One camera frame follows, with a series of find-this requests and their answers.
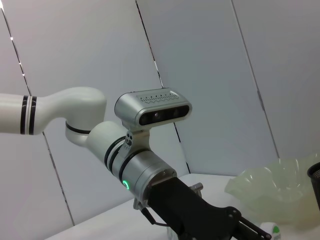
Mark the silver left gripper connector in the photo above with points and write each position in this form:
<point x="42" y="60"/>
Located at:
<point x="196" y="188"/>

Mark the pale green fruit plate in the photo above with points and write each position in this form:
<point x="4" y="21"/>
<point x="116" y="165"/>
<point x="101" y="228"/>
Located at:
<point x="270" y="185"/>

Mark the black mesh pen holder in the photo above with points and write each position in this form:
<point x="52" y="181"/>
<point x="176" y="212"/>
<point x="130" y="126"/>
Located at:
<point x="315" y="185"/>

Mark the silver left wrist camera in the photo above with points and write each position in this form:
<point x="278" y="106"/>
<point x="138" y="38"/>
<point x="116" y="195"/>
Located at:
<point x="140" y="107"/>

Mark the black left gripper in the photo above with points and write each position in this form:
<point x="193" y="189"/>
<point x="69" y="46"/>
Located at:
<point x="185" y="215"/>

